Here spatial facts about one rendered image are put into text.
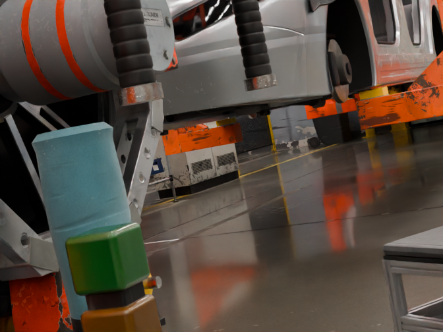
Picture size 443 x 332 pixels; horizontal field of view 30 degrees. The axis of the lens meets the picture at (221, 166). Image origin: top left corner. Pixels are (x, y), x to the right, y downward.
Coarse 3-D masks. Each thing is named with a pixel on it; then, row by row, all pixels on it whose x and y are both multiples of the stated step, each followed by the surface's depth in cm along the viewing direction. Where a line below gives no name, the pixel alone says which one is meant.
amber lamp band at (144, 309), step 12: (144, 300) 55; (84, 312) 54; (96, 312) 54; (108, 312) 53; (120, 312) 53; (132, 312) 53; (144, 312) 54; (156, 312) 56; (84, 324) 54; (96, 324) 54; (108, 324) 53; (120, 324) 53; (132, 324) 53; (144, 324) 54; (156, 324) 56
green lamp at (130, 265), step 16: (128, 224) 55; (80, 240) 54; (96, 240) 53; (112, 240) 53; (128, 240) 54; (80, 256) 54; (96, 256) 53; (112, 256) 53; (128, 256) 54; (144, 256) 56; (80, 272) 54; (96, 272) 53; (112, 272) 53; (128, 272) 53; (144, 272) 55; (80, 288) 54; (96, 288) 53; (112, 288) 53; (128, 288) 54
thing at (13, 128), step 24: (0, 96) 115; (96, 96) 129; (0, 120) 110; (24, 120) 117; (48, 120) 121; (72, 120) 130; (96, 120) 128; (0, 144) 136; (24, 144) 133; (0, 168) 133; (24, 168) 113; (0, 192) 130; (24, 192) 127; (24, 216) 121
